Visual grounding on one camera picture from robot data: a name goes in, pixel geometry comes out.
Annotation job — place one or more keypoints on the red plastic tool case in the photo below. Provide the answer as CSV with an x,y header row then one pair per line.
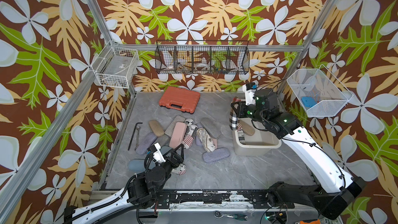
x,y
180,99

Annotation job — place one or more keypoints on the tan glasses case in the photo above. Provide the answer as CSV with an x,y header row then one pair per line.
x,y
156,128

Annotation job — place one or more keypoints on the flag print glasses case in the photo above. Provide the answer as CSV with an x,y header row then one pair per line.
x,y
180,170

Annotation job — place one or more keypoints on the ratchet wrench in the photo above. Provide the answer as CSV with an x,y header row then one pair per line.
x,y
240,217

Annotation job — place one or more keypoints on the white mesh basket right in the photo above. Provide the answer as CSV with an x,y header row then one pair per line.
x,y
322,85

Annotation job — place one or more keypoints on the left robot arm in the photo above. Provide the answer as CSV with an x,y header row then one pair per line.
x,y
141,190

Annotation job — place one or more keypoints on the dark grey glasses case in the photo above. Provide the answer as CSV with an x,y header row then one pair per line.
x,y
163,140

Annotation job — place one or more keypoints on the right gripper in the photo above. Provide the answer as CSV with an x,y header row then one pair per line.
x,y
242,106

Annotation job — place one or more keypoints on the black wire basket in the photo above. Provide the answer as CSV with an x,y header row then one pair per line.
x,y
201,57

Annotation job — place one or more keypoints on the purple glasses case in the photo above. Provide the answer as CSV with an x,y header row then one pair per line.
x,y
148,141

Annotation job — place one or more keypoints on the lavender glasses case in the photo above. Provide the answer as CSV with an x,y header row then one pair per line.
x,y
216,155

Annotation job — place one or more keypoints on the cream plastic storage box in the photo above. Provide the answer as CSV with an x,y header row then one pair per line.
x,y
258,144

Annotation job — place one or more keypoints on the grey fabric glasses case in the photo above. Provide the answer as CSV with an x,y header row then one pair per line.
x,y
213,130

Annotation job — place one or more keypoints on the pink glasses case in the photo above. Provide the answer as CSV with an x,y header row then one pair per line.
x,y
178,134

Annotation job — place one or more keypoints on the plaid glasses case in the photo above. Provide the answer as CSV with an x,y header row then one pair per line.
x,y
233,115

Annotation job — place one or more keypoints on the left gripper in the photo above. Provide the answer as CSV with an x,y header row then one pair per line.
x,y
178,159

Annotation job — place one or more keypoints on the white wire basket left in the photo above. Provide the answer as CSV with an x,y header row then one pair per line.
x,y
115,65

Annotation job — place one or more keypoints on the light grey glasses case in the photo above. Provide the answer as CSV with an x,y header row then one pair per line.
x,y
170,129

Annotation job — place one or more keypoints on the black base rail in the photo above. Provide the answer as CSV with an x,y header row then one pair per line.
x,y
256,199

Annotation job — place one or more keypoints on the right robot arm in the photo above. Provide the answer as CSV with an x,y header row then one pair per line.
x,y
336,188

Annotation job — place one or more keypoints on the newspaper print glasses case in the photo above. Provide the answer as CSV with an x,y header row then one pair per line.
x,y
241,136

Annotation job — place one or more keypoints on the floral print glasses case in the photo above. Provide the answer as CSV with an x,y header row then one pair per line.
x,y
206,140

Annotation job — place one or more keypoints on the slate blue glasses case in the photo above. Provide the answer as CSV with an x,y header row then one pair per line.
x,y
136,166

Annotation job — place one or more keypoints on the blue object in basket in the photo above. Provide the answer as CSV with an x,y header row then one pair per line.
x,y
308,102

